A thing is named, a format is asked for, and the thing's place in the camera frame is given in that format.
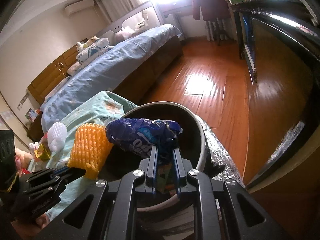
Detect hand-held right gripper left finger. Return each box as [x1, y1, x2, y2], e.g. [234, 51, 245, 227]
[34, 146, 160, 240]

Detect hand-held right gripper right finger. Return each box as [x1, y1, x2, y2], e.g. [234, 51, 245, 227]
[172, 147, 293, 240]

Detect white round bin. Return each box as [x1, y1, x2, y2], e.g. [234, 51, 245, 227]
[120, 101, 208, 211]

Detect orange foam fruit net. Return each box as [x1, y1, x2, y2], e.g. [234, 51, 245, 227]
[66, 122, 114, 180]

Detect blue plastic wrapper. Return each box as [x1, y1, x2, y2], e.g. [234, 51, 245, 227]
[105, 117, 184, 196]

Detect person's left hand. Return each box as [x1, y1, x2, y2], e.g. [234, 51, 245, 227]
[11, 212, 51, 239]

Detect yellow green small carton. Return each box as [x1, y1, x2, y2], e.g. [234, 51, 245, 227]
[33, 142, 52, 161]

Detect white foam fruit net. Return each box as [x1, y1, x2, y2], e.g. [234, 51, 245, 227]
[47, 122, 67, 152]

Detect cream teddy bear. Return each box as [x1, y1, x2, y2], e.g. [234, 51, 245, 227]
[14, 148, 33, 167]

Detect brown wooden nightstand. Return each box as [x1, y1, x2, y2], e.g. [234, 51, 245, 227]
[26, 110, 45, 143]

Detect silver insulation mat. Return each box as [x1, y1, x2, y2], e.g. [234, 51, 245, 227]
[199, 119, 247, 188]

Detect cream sliding wardrobe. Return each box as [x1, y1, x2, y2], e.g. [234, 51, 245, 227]
[0, 90, 30, 153]

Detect brown wooden headboard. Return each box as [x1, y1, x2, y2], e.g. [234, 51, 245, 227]
[27, 44, 88, 106]

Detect bed with blue cover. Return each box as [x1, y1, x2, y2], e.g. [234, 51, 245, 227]
[27, 24, 185, 136]

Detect blue white printed pillow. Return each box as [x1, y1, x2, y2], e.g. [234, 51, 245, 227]
[76, 37, 111, 65]

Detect pink plush toy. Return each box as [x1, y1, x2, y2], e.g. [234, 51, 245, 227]
[114, 26, 137, 43]

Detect cream plush toy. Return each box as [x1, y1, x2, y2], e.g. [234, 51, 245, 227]
[86, 34, 101, 47]

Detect white radiator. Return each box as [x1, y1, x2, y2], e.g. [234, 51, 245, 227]
[204, 17, 236, 42]

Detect black glossy cabinet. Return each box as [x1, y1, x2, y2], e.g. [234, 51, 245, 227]
[229, 0, 320, 189]

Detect wooden desk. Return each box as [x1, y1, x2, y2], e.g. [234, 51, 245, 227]
[162, 1, 193, 17]

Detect white air conditioner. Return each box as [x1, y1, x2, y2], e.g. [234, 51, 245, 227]
[64, 0, 96, 17]

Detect photo frame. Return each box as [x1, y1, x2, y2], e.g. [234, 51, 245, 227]
[26, 108, 38, 122]

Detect white wall switches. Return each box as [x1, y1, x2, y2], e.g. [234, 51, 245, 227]
[18, 92, 28, 110]

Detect grey bed rail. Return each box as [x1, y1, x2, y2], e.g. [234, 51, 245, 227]
[94, 0, 161, 42]

